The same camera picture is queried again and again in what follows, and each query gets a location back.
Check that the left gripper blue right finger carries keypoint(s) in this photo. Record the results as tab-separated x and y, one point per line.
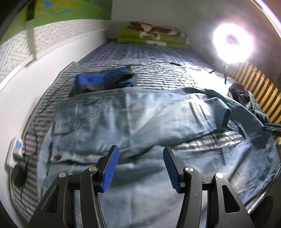
224	207

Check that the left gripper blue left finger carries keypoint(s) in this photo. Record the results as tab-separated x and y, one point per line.
57	209

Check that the light blue denim jeans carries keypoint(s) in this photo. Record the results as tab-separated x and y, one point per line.
208	131

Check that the black power adapter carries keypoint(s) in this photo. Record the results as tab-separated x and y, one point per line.
18	176

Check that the white power strip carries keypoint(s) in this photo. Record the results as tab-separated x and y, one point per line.
15	152

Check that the black clothes pile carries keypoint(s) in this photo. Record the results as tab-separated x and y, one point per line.
238	93

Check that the wooden slatted railing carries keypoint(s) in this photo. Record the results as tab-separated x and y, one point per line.
265	92

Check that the folded blue grey garment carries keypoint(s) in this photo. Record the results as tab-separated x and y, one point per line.
103	80

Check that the striped blue white quilt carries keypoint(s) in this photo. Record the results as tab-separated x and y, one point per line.
156	68

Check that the stacked green floral blankets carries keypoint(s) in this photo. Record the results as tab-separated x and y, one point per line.
143	33

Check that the ring light on tripod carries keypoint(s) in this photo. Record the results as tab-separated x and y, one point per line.
232	45

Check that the green landscape wall painting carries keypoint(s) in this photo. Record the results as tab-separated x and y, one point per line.
53	11

